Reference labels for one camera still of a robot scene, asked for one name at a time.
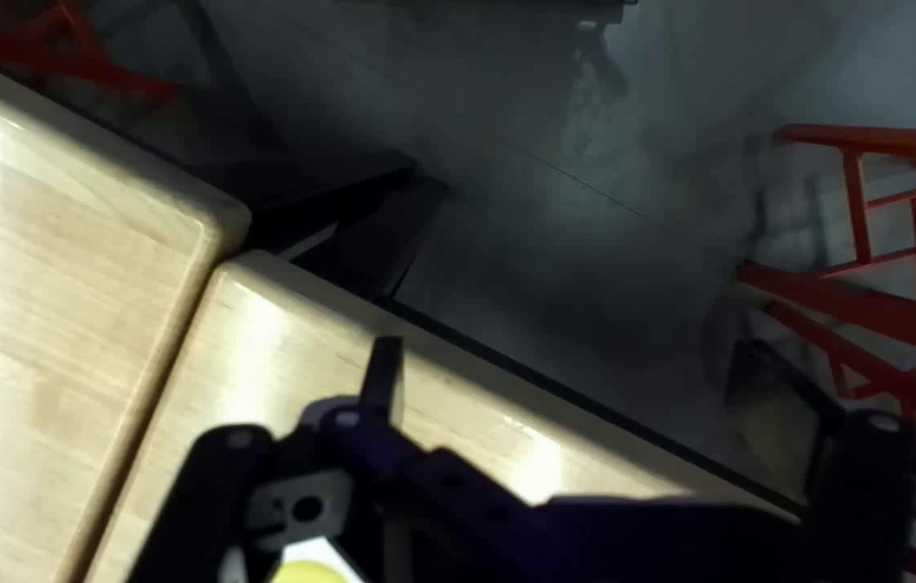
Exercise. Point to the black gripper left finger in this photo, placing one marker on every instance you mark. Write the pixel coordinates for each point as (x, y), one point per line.
(262, 507)

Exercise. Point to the wooden stool with red legs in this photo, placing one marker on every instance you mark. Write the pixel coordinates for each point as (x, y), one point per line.
(79, 59)
(867, 308)

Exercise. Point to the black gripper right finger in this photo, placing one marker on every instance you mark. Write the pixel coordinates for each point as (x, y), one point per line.
(877, 507)

